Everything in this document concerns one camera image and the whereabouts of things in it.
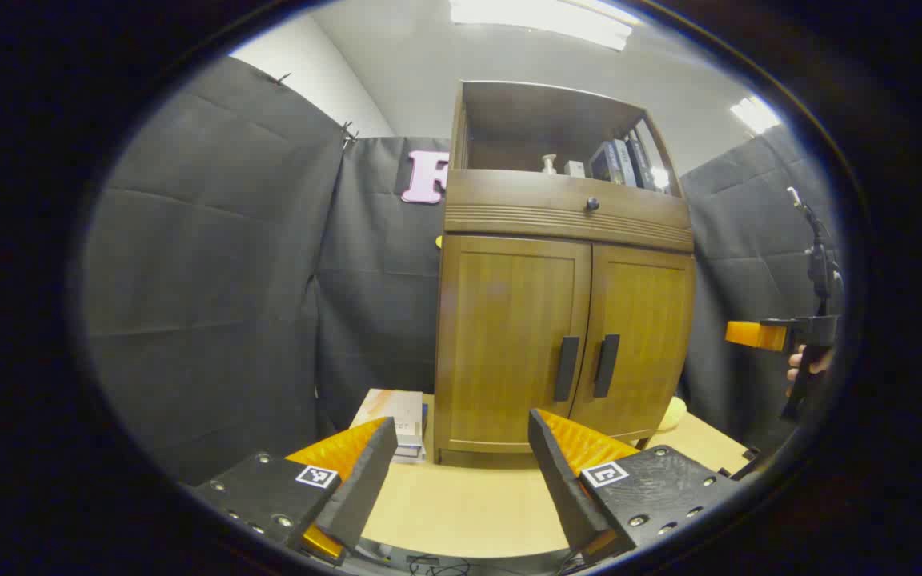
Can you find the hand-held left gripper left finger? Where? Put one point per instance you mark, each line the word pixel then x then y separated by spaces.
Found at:
pixel 365 480

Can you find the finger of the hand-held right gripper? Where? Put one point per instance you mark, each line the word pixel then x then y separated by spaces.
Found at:
pixel 749 334

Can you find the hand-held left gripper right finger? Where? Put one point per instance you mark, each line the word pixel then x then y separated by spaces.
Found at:
pixel 565 488

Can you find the wooden shoe cabinet door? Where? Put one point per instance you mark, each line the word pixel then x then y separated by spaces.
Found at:
pixel 501 336
pixel 645 336

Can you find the wooden double-door shoe cabinet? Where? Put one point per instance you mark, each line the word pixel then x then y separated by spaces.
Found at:
pixel 509 204

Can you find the stack of white books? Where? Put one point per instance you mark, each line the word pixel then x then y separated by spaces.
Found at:
pixel 393 412

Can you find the pale yellow round object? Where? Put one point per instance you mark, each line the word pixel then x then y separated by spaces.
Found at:
pixel 673 414

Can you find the grey spine book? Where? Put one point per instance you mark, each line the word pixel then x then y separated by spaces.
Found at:
pixel 627 164

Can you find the small ceiling light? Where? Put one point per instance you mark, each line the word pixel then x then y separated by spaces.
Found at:
pixel 755 114

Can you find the dark blue book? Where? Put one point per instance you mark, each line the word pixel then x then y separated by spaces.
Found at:
pixel 603 164

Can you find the small white box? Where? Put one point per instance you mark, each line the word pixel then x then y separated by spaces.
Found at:
pixel 575 169

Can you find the black backdrop cloth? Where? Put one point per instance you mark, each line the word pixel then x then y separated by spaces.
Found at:
pixel 213 280

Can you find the small white figurine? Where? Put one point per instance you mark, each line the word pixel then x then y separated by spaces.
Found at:
pixel 549 164

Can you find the ceiling light panel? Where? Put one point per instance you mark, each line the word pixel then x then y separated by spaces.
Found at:
pixel 541 20

